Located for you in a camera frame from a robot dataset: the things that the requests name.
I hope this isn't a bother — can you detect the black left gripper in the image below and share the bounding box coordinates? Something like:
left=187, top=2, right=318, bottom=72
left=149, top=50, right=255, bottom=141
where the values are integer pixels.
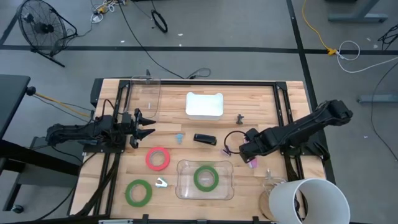
left=121, top=108, right=157, bottom=149

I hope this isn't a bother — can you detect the pink tape roll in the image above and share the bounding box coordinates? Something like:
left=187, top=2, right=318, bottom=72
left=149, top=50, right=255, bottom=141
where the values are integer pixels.
left=145, top=146, right=171, bottom=172

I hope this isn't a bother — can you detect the black stapler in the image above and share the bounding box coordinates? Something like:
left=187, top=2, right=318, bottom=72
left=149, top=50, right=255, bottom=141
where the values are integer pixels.
left=193, top=133, right=218, bottom=146

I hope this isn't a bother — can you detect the green tape roll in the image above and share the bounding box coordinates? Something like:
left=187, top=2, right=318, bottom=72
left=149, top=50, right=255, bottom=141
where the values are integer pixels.
left=124, top=179, right=153, bottom=208
left=193, top=165, right=220, bottom=193

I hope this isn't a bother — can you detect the tall clear plastic bin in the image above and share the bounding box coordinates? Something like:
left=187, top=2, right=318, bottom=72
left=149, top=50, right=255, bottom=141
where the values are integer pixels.
left=126, top=75, right=162, bottom=121

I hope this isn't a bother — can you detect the clear glass lamp stem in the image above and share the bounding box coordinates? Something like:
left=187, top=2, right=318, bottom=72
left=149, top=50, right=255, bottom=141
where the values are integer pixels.
left=262, top=169, right=289, bottom=195

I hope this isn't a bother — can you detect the round wooden lamp base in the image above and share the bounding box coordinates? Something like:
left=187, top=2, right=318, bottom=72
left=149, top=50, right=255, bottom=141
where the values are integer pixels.
left=258, top=190, right=277, bottom=222

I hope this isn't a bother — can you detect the wide clear plastic bin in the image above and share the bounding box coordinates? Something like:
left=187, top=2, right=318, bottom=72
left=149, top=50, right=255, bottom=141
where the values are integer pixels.
left=175, top=159, right=235, bottom=200

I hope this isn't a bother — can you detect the white plastic bin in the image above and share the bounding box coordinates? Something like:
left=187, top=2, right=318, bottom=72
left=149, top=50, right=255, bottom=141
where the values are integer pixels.
left=185, top=91, right=224, bottom=121

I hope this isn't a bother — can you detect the silver bar at table edge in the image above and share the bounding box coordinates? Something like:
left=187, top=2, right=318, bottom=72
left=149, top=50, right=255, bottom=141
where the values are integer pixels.
left=98, top=218, right=134, bottom=224

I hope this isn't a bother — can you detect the black side table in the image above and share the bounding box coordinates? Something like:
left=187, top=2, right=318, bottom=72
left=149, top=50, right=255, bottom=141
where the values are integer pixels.
left=0, top=73, right=80, bottom=215

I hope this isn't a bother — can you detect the grey desk foot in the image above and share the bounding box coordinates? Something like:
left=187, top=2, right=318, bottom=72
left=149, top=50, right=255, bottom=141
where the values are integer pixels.
left=356, top=93, right=398, bottom=105
left=326, top=0, right=389, bottom=24

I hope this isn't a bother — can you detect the black floor fan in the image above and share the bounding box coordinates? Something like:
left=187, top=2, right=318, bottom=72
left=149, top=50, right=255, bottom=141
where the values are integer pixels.
left=17, top=0, right=78, bottom=68

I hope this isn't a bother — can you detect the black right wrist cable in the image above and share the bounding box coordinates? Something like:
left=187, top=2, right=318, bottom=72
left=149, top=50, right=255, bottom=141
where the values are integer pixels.
left=223, top=130, right=248, bottom=156

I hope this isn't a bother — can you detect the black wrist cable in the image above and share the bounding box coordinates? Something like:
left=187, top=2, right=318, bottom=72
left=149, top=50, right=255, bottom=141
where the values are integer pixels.
left=223, top=130, right=248, bottom=156
left=101, top=98, right=115, bottom=118

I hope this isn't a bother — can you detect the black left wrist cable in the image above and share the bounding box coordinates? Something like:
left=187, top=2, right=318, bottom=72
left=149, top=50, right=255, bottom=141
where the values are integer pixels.
left=101, top=98, right=115, bottom=118

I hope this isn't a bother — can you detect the black cable bundle under frame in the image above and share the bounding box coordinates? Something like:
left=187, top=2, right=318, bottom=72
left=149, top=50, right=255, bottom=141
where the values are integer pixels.
left=35, top=151, right=123, bottom=218

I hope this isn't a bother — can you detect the black aluminium table frame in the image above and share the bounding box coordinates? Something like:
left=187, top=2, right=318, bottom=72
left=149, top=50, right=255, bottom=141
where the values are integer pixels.
left=74, top=78, right=331, bottom=218

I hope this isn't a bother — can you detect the grey cable loop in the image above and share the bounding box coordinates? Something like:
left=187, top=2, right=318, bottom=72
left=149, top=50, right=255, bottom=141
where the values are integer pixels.
left=185, top=67, right=212, bottom=80

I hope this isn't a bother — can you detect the long black floor cable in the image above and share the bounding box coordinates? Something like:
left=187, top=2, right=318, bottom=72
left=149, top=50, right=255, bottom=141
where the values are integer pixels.
left=117, top=0, right=186, bottom=80

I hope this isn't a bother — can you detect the black coiled cable ring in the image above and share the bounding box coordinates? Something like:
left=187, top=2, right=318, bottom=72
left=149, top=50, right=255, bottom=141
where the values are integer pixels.
left=150, top=9, right=169, bottom=34

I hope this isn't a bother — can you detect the white cable bundle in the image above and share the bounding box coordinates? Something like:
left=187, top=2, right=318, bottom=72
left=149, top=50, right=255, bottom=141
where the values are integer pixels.
left=90, top=0, right=127, bottom=24

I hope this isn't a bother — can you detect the yellow cable with black knob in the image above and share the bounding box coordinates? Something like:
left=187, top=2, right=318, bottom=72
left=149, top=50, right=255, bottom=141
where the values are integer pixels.
left=25, top=86, right=91, bottom=118

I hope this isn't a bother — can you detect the thin black curved cable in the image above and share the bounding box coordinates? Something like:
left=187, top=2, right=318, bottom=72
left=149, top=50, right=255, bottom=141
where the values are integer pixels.
left=370, top=62, right=398, bottom=154

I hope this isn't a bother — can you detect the white looped floor cable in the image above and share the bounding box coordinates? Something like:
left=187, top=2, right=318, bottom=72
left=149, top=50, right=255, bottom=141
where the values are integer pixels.
left=336, top=40, right=398, bottom=75

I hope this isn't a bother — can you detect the yellow extension cable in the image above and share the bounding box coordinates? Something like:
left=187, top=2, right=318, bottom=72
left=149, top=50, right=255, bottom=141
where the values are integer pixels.
left=302, top=0, right=338, bottom=57

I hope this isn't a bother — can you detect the black tangled cable bundle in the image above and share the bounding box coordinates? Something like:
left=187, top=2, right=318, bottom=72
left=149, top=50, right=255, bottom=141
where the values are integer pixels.
left=377, top=24, right=398, bottom=51

